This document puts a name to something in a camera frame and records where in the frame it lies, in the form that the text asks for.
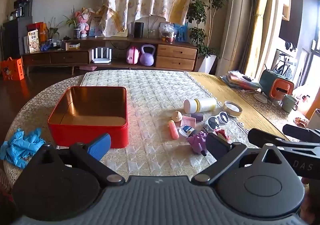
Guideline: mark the green mug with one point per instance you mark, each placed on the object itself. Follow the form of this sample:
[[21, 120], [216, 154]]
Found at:
[[288, 103]]

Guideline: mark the glass reed diffuser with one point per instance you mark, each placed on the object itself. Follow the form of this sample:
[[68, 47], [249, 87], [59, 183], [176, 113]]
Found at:
[[151, 32]]

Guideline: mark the tall potted plant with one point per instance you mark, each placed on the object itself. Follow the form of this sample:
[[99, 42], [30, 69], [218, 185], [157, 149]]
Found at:
[[197, 15]]

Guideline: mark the blue printed box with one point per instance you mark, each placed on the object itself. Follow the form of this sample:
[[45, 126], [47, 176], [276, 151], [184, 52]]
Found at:
[[182, 33]]

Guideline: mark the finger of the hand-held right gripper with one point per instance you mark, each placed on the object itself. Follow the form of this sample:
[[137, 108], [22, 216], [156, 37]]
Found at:
[[300, 133], [262, 138]]

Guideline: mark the dark wood drawer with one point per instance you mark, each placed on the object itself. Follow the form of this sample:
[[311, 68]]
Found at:
[[68, 57], [36, 58]]

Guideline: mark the white sunglasses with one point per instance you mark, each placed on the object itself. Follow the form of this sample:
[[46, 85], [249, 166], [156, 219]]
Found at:
[[214, 122]]

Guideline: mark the pink plush doll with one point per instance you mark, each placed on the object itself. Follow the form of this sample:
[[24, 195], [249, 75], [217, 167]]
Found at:
[[83, 24]]

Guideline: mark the small white yellow box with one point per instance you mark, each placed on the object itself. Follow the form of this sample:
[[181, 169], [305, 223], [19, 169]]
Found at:
[[74, 46]]

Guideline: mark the orange gift bag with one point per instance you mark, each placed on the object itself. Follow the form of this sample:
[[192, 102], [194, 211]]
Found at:
[[11, 70]]

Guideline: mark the bicycle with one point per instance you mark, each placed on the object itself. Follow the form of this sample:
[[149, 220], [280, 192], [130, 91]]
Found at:
[[286, 67]]

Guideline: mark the clear plastic bag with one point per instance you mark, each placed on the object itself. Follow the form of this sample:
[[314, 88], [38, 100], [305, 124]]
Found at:
[[167, 31]]

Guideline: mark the purple soap block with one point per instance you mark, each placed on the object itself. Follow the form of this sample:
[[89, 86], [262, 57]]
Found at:
[[198, 117]]

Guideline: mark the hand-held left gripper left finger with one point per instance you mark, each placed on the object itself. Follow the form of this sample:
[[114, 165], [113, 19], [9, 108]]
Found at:
[[100, 145]]

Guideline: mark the black cylinder speaker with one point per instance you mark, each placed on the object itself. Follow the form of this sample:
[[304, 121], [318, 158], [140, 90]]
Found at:
[[139, 30]]

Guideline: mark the black mini fridge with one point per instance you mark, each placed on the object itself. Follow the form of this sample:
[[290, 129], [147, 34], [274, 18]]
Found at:
[[15, 37]]

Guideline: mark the potted orchid plant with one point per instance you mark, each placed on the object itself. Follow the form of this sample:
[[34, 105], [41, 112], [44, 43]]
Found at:
[[76, 32]]

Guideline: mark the wooden media cabinet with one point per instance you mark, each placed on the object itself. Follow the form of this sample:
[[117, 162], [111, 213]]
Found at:
[[117, 42]]

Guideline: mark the purple kettlebell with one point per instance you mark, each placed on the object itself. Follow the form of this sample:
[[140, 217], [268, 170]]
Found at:
[[147, 59]]

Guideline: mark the purple spiky toy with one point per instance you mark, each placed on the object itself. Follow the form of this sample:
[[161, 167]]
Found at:
[[197, 141]]

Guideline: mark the flat pink object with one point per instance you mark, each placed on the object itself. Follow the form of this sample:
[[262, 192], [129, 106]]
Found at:
[[88, 68]]

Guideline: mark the lace circle-pattern tablecloth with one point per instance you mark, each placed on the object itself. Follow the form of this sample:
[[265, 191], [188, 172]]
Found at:
[[32, 105]]

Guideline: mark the dark teapot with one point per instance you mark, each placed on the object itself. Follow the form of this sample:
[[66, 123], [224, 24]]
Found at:
[[65, 44]]

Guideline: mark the green orange device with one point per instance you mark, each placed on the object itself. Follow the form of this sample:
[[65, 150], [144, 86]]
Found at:
[[272, 82]]

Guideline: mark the black coffee machine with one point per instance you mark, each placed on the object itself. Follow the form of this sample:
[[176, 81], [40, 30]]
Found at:
[[23, 7]]

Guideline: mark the blue toy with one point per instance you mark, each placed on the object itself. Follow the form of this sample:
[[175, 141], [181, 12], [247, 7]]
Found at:
[[45, 47]]

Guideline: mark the cream tower air conditioner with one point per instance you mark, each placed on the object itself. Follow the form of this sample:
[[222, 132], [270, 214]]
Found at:
[[235, 27]]

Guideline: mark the pale blue picture card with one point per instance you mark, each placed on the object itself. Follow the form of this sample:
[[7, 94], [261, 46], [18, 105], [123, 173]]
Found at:
[[95, 26]]

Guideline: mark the white router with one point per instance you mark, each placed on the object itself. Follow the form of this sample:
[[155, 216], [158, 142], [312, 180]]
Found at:
[[101, 59]]

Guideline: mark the round coaster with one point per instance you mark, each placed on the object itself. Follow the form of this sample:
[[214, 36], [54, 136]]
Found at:
[[261, 97]]

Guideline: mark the pink soap dish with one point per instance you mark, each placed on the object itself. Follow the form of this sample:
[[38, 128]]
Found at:
[[188, 121]]

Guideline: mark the yellow bamboo mat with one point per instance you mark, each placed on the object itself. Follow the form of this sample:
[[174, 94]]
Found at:
[[237, 92]]

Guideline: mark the red orange gift box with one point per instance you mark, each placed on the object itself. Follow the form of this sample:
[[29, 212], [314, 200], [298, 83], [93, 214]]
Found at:
[[37, 27]]

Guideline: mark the pink tube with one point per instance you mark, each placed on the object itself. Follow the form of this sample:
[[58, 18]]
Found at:
[[173, 130]]

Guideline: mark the small leafy potted plant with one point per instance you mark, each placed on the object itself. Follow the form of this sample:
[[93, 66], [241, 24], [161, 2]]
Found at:
[[52, 32]]

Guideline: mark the red tin box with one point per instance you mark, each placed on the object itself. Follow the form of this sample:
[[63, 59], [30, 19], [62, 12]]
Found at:
[[82, 135]]

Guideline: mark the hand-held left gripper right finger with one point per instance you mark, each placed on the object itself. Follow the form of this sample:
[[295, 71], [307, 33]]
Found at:
[[216, 145]]

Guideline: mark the beige curtain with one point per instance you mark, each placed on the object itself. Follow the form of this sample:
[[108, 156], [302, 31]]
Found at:
[[265, 27]]

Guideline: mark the blue disposable gloves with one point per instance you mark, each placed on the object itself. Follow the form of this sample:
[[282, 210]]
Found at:
[[21, 146]]

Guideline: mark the light wood drawer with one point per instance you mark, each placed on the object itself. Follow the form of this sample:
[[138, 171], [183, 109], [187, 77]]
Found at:
[[175, 63], [176, 52]]

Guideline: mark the white yellow plastic bottle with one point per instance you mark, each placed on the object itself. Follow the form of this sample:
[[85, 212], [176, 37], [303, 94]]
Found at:
[[201, 105]]

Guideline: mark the red wrapped item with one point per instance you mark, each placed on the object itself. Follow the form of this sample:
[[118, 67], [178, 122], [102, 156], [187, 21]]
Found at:
[[222, 134]]

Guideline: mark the round gold tin lid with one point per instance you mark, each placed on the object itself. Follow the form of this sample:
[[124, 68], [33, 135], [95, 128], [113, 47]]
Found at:
[[232, 108]]

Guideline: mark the pink toy case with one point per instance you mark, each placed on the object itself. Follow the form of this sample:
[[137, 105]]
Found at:
[[132, 55]]

